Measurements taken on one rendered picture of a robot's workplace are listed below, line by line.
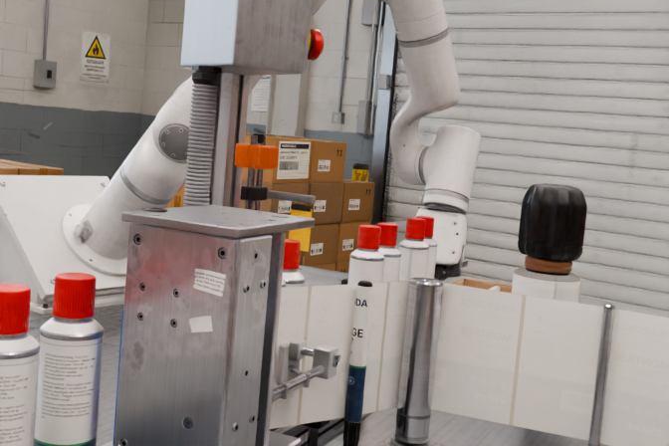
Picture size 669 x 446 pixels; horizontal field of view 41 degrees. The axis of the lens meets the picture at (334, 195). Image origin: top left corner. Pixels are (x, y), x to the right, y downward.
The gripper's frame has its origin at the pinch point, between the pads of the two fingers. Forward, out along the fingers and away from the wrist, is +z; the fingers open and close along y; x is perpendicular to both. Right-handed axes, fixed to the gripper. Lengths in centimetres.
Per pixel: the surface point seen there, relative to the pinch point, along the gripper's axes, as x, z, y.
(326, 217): 320, -89, -174
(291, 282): -58, 11, 2
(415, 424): -56, 24, 20
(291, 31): -69, -16, 0
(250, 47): -72, -13, -3
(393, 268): -25.9, 1.3, 2.3
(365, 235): -33.9, -1.4, -0.1
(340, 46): 395, -238, -230
